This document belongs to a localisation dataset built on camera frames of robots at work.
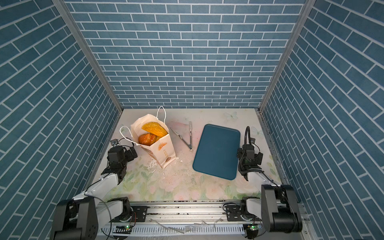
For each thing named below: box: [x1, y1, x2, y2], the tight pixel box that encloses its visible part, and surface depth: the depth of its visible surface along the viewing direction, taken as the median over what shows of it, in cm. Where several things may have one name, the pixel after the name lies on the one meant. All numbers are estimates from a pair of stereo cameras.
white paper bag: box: [131, 114, 177, 169], surface depth 82 cm
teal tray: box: [192, 123, 241, 181], surface depth 101 cm
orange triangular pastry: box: [138, 133, 161, 146], surface depth 84 cm
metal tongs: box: [170, 121, 192, 150], surface depth 104 cm
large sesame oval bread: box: [142, 121, 168, 138], surface depth 80 cm
